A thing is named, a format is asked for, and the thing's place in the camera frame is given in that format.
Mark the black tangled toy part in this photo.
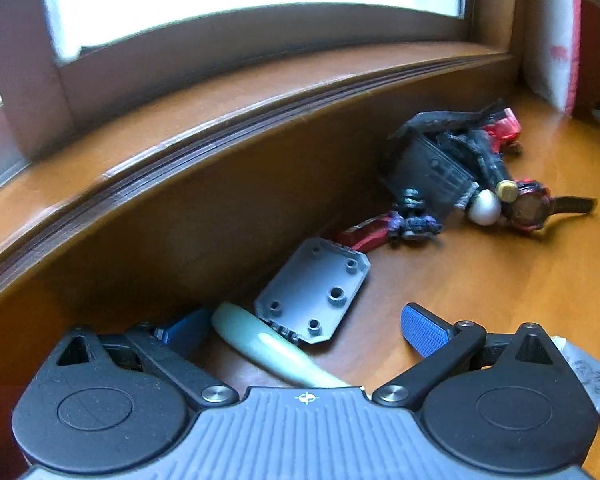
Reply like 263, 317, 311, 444
387, 100, 511, 196

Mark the pale green plastic handle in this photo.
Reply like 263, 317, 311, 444
211, 302, 353, 389

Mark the red plastic toy part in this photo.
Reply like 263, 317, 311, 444
480, 106, 523, 156

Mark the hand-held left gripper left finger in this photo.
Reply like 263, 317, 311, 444
54, 309, 240, 409

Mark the red wrist watch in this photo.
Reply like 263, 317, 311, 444
502, 179, 597, 232

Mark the grey crumpled packet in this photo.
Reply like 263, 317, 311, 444
550, 336, 600, 425

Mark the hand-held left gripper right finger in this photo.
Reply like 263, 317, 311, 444
372, 302, 564, 407

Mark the white egg-shaped ball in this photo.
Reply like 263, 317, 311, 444
467, 189, 499, 226

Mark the red toy piece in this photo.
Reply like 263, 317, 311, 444
337, 211, 403, 253

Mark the dark grey ribbed toy part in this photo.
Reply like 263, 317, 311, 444
384, 132, 478, 221

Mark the wooden window frame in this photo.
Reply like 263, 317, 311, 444
0, 0, 526, 306

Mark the grey studded plastic plate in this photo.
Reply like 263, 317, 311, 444
254, 238, 371, 345

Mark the small dark toy figure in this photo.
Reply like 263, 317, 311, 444
391, 187, 440, 247

